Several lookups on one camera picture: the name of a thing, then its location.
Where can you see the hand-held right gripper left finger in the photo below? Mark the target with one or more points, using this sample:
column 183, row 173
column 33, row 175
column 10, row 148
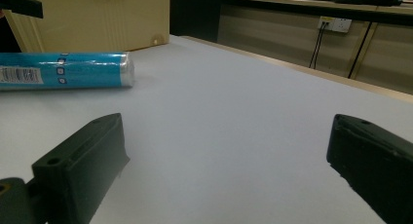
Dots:
column 78, row 172

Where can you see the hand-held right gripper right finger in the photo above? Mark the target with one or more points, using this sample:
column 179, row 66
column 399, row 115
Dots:
column 376, row 162

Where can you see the blue plastic roll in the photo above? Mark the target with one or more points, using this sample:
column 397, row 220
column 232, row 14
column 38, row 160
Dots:
column 65, row 70

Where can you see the cream plastic bin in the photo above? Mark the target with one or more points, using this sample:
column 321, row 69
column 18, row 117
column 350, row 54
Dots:
column 94, row 19

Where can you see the long desk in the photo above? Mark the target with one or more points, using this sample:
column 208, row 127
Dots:
column 318, row 8

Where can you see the white wall power socket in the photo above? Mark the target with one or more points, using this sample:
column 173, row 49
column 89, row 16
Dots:
column 335, row 24

